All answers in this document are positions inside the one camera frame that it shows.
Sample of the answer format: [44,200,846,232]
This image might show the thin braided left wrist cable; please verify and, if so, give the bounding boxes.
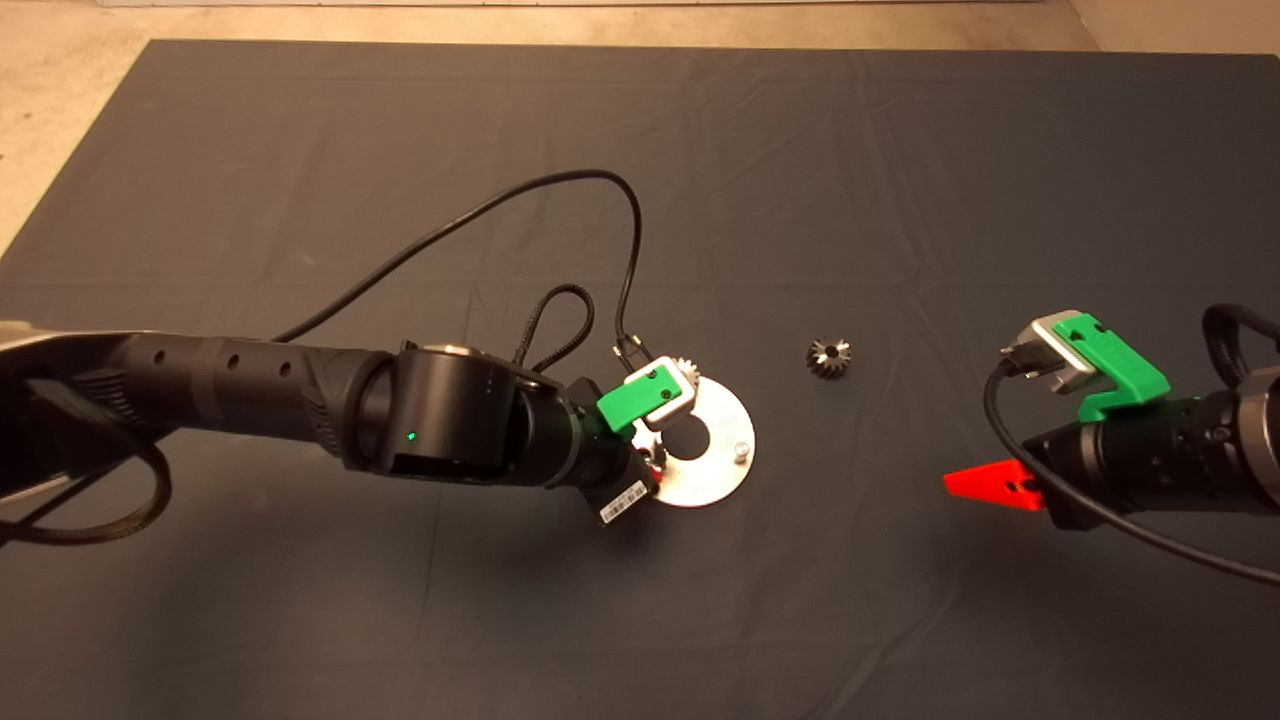
[512,284,597,373]

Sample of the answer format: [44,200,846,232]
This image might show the dark grey table cloth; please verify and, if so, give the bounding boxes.
[0,40,1280,720]

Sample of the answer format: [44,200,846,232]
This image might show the round metal carrier plate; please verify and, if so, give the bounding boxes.
[640,378,757,507]

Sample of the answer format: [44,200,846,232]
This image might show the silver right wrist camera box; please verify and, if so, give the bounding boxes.
[1028,312,1099,394]

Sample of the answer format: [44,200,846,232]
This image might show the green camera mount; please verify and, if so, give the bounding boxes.
[1055,313,1171,421]
[596,365,683,439]

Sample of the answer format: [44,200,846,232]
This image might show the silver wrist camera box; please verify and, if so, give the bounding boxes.
[1028,312,1099,394]
[622,355,698,433]

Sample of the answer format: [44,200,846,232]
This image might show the green right camera mount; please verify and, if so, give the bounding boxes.
[1055,313,1171,421]

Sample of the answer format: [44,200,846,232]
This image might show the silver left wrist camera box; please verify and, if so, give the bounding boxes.
[622,355,698,433]

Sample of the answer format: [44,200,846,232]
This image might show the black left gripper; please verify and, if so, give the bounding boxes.
[565,405,667,528]

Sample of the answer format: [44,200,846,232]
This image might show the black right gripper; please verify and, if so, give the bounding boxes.
[943,395,1249,532]

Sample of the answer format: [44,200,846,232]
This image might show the green left camera mount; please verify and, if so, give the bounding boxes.
[596,365,683,439]

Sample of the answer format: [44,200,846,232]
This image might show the thick braided left arm cable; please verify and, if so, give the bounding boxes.
[0,435,173,546]

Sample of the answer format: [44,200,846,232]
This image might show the braided right arm cable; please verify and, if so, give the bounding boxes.
[1200,303,1280,386]

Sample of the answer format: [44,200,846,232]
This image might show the black right camera cable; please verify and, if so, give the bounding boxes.
[983,345,1280,588]

